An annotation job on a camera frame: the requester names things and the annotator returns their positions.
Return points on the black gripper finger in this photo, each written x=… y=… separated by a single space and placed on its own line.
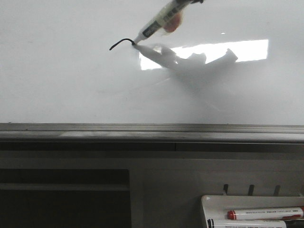
x=196 y=1

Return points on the black white whiteboard marker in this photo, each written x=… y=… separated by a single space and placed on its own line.
x=161 y=19

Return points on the white whiteboard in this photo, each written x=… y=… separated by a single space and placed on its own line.
x=229 y=62

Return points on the orange round magnet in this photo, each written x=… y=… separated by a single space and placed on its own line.
x=174 y=23

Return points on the white marker tray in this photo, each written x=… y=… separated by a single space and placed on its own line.
x=217 y=206

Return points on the black capped marker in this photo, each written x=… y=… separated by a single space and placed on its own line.
x=216 y=223

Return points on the red capped marker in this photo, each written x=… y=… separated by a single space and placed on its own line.
x=266 y=213

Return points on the grey whiteboard ledge rail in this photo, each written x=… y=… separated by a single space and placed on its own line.
x=152 y=137

